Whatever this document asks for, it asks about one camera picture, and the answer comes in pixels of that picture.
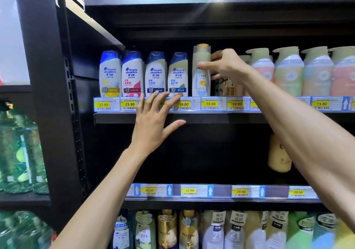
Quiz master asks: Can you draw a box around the white green pump bottle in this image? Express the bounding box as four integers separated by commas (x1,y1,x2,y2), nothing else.
134,210,156,249

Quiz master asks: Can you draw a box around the black shelf unit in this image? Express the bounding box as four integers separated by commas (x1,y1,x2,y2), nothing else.
14,0,355,249

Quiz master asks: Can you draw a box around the white shampoo bottle yellow label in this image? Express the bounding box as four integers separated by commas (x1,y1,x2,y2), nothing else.
99,50,123,98

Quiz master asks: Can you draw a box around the person's left forearm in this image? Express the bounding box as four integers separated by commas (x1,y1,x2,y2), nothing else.
51,144,152,249

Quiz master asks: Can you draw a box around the yellow price label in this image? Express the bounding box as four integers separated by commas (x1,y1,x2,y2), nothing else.
180,184,215,198
231,185,266,198
134,184,173,197
288,186,318,199

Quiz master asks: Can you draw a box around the white shampoo bottle blue label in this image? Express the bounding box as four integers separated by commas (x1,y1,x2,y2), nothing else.
144,51,167,97

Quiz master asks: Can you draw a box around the white shampoo bottle gold cap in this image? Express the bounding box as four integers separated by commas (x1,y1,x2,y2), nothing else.
192,44,212,97

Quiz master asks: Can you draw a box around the white shampoo bottle red label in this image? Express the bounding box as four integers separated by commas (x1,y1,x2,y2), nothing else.
121,50,145,98

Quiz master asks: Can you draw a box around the pink pump bottle green cap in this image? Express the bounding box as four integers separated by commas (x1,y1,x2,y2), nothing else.
245,48,275,97
328,46,355,97

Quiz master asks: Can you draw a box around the row of price labels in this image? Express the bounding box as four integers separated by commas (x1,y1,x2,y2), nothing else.
93,96,355,113

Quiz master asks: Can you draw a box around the cream rounded bottle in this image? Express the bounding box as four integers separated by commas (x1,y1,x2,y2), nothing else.
267,133,292,173

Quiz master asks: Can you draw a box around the person's left hand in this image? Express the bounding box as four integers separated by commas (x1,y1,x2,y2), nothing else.
130,91,187,158

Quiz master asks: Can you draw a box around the grey pump bottle green cap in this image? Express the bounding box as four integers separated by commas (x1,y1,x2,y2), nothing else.
301,46,334,97

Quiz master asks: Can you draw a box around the green transparent liquid bottle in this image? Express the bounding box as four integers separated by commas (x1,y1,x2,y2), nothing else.
0,110,31,194
22,121,50,195
0,211,57,249

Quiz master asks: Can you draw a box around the teal bottle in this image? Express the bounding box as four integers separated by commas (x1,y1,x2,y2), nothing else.
312,213,338,249

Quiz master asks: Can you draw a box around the person's right hand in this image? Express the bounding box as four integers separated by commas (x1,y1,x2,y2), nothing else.
197,49,249,87

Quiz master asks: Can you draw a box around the brown gold shampoo bottle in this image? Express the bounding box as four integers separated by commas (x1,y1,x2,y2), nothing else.
215,76,246,97

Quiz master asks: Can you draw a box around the white shampoo bottle green label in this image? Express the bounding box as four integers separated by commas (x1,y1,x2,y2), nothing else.
168,52,189,97

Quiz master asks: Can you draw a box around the white bottle with neck tag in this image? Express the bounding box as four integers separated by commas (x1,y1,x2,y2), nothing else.
224,210,247,249
202,210,225,249

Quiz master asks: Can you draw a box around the person's right forearm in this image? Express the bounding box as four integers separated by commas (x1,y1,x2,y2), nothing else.
239,63,355,231

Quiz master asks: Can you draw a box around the cream bottle black neck tag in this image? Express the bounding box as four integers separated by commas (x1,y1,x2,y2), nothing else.
265,210,289,249

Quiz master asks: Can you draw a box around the black side shelf board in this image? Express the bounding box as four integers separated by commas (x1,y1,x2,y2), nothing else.
0,192,53,210

